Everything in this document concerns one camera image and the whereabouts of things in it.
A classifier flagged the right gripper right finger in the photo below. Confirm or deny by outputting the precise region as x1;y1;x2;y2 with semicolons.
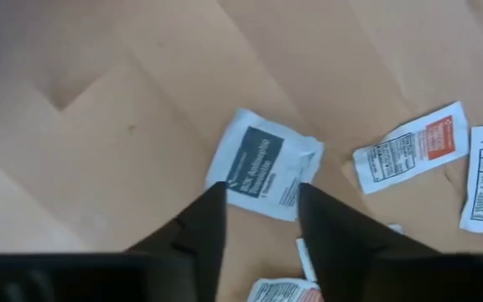
298;182;440;302

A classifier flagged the white packet orange label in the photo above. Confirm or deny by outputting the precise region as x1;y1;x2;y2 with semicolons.
351;100;470;195

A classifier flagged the white packet red corner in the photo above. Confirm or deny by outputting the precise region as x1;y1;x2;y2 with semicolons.
246;277;325;302

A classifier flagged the antiseptic towelette packet navy label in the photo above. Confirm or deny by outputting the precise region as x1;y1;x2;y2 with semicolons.
205;107;325;223

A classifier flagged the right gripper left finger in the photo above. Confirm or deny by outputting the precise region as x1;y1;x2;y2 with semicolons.
124;180;228;302

